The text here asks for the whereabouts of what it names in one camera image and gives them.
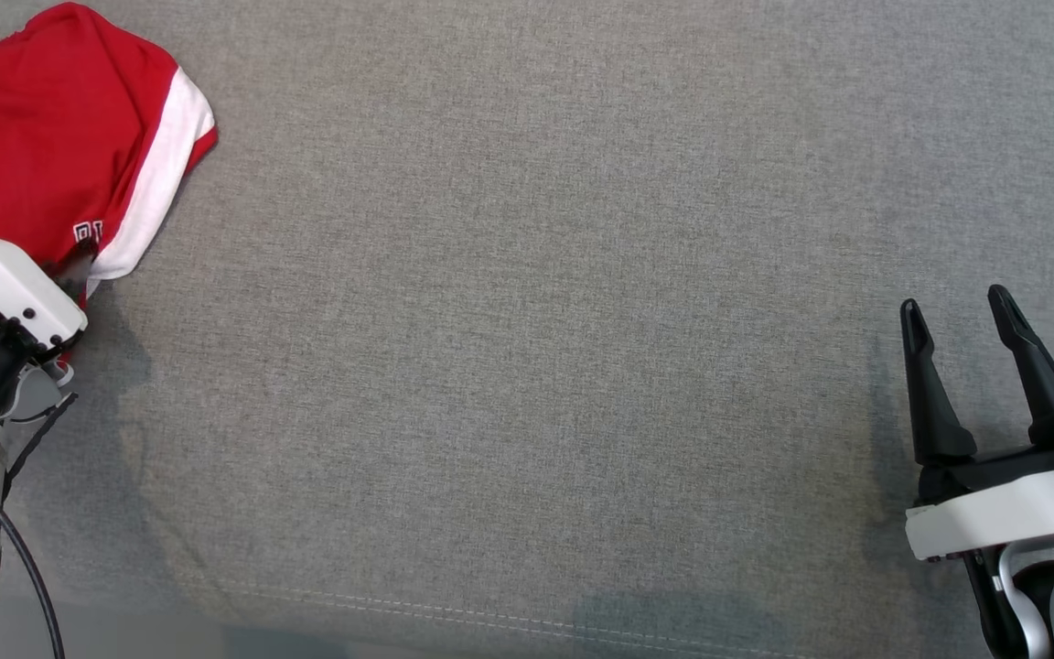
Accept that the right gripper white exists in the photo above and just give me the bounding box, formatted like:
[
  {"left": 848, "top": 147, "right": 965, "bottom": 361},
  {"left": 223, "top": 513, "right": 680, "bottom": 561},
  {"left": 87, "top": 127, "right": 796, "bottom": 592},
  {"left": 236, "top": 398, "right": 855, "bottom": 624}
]
[{"left": 898, "top": 284, "right": 1054, "bottom": 562}]

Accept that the red shorts white side stripe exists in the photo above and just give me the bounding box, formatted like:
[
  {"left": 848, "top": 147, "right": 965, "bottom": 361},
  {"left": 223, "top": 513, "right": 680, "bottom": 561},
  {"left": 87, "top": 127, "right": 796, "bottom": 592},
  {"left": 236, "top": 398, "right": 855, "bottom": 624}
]
[{"left": 0, "top": 1, "right": 220, "bottom": 387}]

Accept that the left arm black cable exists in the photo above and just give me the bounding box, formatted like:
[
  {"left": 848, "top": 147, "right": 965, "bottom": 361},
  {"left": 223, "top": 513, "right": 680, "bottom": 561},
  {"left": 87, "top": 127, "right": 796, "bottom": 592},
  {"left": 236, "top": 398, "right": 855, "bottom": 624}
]
[{"left": 0, "top": 392, "right": 81, "bottom": 659}]

